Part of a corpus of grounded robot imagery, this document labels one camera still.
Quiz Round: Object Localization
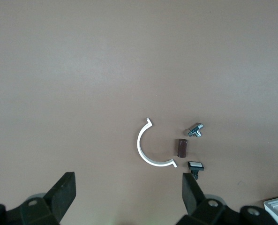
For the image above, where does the black white rectangular push button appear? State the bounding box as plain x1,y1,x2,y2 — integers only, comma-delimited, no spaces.
187,161,205,180

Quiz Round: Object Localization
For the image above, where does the small metal fitting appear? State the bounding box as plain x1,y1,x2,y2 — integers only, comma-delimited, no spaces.
187,122,204,138

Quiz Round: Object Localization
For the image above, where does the white semicircular pipe clamp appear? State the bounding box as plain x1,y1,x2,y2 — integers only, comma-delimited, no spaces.
136,117,178,168

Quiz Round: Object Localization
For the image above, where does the brown rectangular block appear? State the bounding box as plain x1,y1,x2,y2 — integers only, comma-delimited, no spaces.
175,138,188,158

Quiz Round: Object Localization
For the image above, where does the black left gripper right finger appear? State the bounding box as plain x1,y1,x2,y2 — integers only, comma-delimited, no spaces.
182,172,278,225

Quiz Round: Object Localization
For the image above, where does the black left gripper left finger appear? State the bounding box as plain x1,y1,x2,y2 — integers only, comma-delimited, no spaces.
0,172,76,225

